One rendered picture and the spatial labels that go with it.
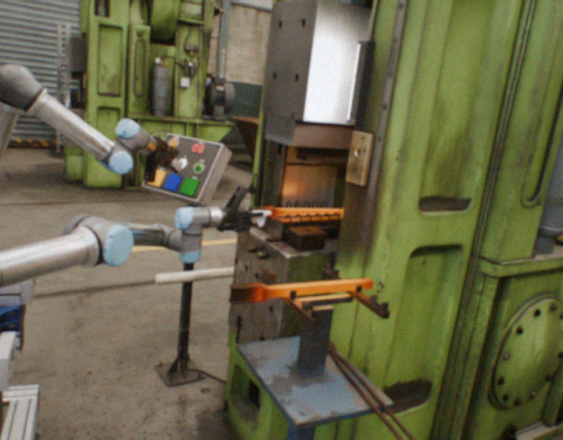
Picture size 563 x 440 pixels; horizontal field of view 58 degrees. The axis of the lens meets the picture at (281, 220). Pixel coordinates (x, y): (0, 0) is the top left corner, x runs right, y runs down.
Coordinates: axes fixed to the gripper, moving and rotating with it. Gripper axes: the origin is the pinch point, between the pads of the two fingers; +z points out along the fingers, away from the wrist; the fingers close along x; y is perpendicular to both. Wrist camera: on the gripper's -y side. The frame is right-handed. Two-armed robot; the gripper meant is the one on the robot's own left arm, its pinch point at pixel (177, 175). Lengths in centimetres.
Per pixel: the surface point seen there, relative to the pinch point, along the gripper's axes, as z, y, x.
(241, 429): 50, -79, -54
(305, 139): -6, 29, -52
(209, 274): 34.2, -29.7, -13.7
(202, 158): 10.9, 13.1, 3.3
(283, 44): -21, 55, -34
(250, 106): 629, 319, 557
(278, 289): -34, -24, -87
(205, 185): 11.7, 2.7, -5.6
